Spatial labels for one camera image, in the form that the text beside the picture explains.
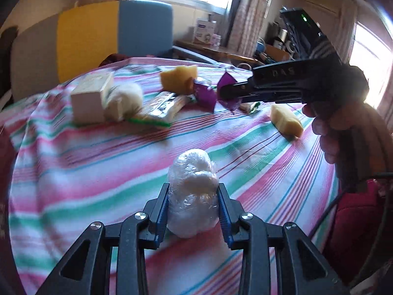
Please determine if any black cable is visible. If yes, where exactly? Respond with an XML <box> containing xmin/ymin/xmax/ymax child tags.
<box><xmin>309</xmin><ymin>172</ymin><xmax>393</xmax><ymax>240</ymax></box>

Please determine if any purple foil wrapper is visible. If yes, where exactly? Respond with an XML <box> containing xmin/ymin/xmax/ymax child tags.
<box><xmin>192</xmin><ymin>71</ymin><xmax>246</xmax><ymax>113</ymax></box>

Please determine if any silver appliance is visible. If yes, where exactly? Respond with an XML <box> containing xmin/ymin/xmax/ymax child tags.
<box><xmin>273</xmin><ymin>28</ymin><xmax>295</xmax><ymax>51</ymax></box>

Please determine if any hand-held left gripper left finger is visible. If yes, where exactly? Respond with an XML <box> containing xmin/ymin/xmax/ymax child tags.
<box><xmin>35</xmin><ymin>183</ymin><xmax>171</xmax><ymax>295</ymax></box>

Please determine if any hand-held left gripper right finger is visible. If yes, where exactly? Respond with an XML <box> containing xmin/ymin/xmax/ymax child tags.
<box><xmin>216</xmin><ymin>183</ymin><xmax>351</xmax><ymax>295</ymax></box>

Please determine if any plastic-wrapped white ball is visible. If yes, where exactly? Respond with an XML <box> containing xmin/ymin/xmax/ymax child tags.
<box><xmin>166</xmin><ymin>149</ymin><xmax>220</xmax><ymax>238</ymax></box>

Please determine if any clear plastic packet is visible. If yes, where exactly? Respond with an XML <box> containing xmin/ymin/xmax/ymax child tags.
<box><xmin>142</xmin><ymin>91</ymin><xmax>189</xmax><ymax>120</ymax></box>

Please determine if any red cloth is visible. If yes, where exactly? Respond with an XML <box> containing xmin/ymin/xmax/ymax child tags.
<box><xmin>322</xmin><ymin>178</ymin><xmax>393</xmax><ymax>283</ymax></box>

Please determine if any white and blue carton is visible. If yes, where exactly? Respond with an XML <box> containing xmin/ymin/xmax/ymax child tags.
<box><xmin>193</xmin><ymin>18</ymin><xmax>217</xmax><ymax>44</ymax></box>

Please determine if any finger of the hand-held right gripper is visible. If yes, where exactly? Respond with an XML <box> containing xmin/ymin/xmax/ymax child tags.
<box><xmin>236</xmin><ymin>95</ymin><xmax>303</xmax><ymax>104</ymax></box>
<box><xmin>219</xmin><ymin>80</ymin><xmax>255</xmax><ymax>100</ymax></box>

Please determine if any patterned curtain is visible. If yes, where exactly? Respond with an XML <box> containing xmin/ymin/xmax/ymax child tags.
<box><xmin>229</xmin><ymin>0</ymin><xmax>274</xmax><ymax>59</ymax></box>

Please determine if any white sock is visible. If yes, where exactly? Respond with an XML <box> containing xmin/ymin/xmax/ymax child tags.
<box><xmin>104</xmin><ymin>82</ymin><xmax>144</xmax><ymax>121</ymax></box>

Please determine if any striped cloth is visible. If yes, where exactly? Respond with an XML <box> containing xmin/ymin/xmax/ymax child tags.
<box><xmin>0</xmin><ymin>57</ymin><xmax>341</xmax><ymax>295</ymax></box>

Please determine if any green stick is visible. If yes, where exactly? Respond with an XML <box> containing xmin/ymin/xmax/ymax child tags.
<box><xmin>127</xmin><ymin>117</ymin><xmax>171</xmax><ymax>128</ymax></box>

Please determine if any grey yellow blue chair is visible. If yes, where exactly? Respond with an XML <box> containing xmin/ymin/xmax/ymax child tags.
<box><xmin>12</xmin><ymin>0</ymin><xmax>215</xmax><ymax>99</ymax></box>

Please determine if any maroon cloth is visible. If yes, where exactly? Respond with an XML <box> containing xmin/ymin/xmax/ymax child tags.
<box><xmin>99</xmin><ymin>54</ymin><xmax>131</xmax><ymax>66</ymax></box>

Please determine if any green white candy wrapper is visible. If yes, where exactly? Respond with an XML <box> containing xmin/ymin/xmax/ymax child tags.
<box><xmin>239</xmin><ymin>102</ymin><xmax>261</xmax><ymax>115</ymax></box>

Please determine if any wooden desk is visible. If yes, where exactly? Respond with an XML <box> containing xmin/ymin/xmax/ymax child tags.
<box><xmin>175</xmin><ymin>38</ymin><xmax>265</xmax><ymax>66</ymax></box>

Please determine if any white box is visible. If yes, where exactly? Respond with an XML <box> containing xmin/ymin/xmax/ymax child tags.
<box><xmin>70</xmin><ymin>72</ymin><xmax>115</xmax><ymax>125</ymax></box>

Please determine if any person's right hand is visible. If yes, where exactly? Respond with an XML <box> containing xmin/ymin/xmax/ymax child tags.
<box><xmin>302</xmin><ymin>101</ymin><xmax>386</xmax><ymax>179</ymax></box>

